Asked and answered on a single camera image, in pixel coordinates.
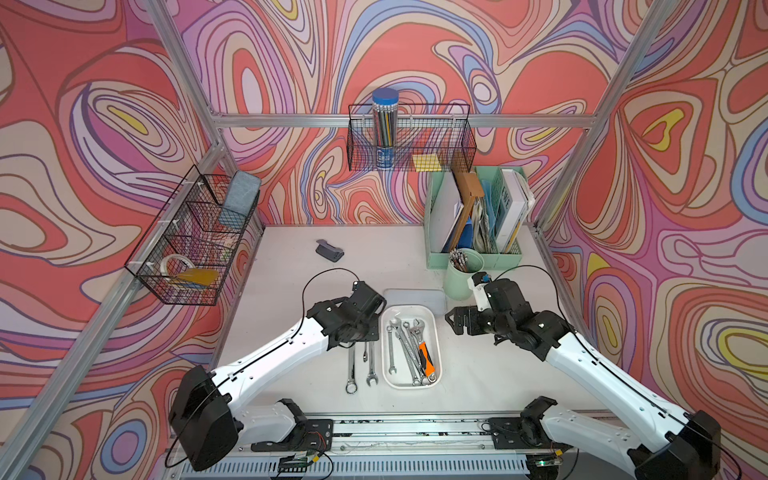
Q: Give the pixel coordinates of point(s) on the green file organizer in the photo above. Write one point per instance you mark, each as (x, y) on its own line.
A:
(482, 211)

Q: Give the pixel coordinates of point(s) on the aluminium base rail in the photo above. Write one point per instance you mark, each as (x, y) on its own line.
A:
(407, 446)

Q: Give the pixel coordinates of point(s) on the grey hole punch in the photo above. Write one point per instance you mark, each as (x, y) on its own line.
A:
(328, 251)

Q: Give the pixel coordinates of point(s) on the blue pencil tube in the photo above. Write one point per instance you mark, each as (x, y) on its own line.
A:
(385, 102)

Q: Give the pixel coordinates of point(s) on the yellow sticky notes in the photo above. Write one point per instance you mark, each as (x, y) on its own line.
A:
(426, 163)

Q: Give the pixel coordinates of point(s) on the white plastic storage box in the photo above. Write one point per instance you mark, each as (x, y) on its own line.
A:
(407, 314)

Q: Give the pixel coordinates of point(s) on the back wire basket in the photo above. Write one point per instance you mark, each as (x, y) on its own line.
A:
(422, 128)

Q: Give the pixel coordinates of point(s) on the left wire basket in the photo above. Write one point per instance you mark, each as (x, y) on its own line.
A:
(193, 223)

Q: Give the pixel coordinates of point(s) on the wire basket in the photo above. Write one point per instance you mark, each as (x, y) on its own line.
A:
(193, 223)
(422, 128)

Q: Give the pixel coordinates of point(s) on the grey sponge block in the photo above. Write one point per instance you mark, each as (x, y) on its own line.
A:
(242, 192)

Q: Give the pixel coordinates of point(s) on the orange handled adjustable wrench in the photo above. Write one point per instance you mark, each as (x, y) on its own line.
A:
(426, 365)

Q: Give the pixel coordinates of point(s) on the tape roll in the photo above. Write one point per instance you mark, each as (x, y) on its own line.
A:
(174, 264)

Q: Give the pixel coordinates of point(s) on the green pencil cup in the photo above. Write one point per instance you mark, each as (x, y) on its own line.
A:
(462, 265)

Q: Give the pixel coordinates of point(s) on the silver end wrench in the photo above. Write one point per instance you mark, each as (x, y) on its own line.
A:
(372, 377)

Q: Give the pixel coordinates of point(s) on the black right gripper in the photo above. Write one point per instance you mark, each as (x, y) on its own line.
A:
(471, 313)

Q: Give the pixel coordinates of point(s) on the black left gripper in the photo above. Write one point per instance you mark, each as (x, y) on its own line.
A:
(374, 333)

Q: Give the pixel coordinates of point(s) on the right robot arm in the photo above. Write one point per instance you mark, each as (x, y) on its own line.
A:
(657, 439)

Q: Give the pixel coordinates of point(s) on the white rectangular lid box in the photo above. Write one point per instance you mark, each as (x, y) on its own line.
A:
(430, 298)

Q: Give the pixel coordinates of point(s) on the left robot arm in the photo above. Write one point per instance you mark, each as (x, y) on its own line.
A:
(209, 414)

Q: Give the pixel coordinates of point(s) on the large silver 19 wrench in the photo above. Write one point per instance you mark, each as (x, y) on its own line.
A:
(408, 352)

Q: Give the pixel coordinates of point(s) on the thin silver wrench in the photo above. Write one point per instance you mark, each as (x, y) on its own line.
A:
(392, 369)

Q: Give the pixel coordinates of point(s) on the long silver combination wrench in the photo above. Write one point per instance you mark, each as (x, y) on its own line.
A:
(351, 386)

